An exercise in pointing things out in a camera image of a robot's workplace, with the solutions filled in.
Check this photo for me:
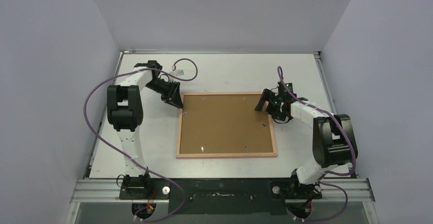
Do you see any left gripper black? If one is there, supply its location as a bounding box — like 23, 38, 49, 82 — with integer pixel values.
146, 79, 183, 109

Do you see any light wooden picture frame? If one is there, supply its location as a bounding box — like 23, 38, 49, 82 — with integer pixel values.
175, 91, 278, 159

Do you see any brown frame backing board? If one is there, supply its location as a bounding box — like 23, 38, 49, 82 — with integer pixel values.
179, 94, 274, 155

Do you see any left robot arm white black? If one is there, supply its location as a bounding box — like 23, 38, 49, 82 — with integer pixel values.
107, 60, 183, 199

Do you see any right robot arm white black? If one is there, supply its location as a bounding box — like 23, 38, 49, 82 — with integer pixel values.
254, 82, 358, 198

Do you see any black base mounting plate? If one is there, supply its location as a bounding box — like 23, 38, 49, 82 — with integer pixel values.
118, 176, 322, 219

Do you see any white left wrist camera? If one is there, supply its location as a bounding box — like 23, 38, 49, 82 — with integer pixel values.
172, 69, 184, 77

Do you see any aluminium rail front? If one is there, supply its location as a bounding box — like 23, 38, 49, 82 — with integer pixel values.
70, 178, 375, 203

